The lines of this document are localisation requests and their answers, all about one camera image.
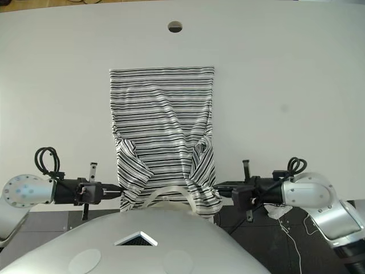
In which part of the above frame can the white crumpled cloth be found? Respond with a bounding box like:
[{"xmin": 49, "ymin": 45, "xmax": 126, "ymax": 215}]
[{"xmin": 263, "ymin": 204, "xmax": 293, "ymax": 220}]

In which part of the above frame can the thin white cord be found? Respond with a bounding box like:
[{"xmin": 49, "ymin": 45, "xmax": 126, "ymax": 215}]
[{"xmin": 278, "ymin": 212, "xmax": 313, "ymax": 274}]

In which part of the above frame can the striped T-shirt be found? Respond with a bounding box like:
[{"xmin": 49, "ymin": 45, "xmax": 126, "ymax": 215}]
[{"xmin": 108, "ymin": 65, "xmax": 224, "ymax": 221}]

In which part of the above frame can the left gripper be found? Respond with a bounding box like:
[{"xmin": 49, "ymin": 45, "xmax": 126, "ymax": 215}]
[{"xmin": 52, "ymin": 162, "xmax": 105, "ymax": 222}]

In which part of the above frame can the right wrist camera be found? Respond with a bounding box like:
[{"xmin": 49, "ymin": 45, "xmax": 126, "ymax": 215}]
[{"xmin": 231, "ymin": 187, "xmax": 258, "ymax": 211}]

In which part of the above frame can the robot body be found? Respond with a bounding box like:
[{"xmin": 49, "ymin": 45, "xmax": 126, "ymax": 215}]
[{"xmin": 0, "ymin": 210, "xmax": 272, "ymax": 274}]

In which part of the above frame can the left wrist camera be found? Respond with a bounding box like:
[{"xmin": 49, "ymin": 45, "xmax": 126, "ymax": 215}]
[{"xmin": 75, "ymin": 182, "xmax": 104, "ymax": 205}]

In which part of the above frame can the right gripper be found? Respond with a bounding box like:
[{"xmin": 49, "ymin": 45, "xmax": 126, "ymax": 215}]
[{"xmin": 231, "ymin": 159, "xmax": 285, "ymax": 222}]

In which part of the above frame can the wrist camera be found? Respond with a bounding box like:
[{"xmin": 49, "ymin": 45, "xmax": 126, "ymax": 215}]
[
  {"xmin": 231, "ymin": 187, "xmax": 258, "ymax": 211},
  {"xmin": 75, "ymin": 182, "xmax": 104, "ymax": 205}
]

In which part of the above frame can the black cable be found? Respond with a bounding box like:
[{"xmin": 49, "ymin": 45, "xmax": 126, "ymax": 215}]
[
  {"xmin": 34, "ymin": 146, "xmax": 86, "ymax": 198},
  {"xmin": 256, "ymin": 156, "xmax": 309, "ymax": 202}
]

